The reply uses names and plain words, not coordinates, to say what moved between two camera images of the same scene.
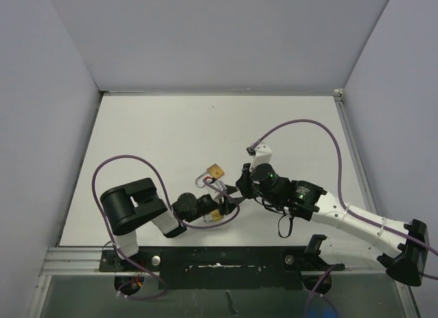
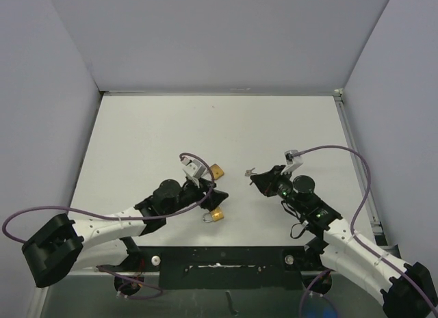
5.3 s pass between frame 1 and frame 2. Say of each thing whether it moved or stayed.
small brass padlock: stayed
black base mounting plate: stayed
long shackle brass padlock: stayed
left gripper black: moved
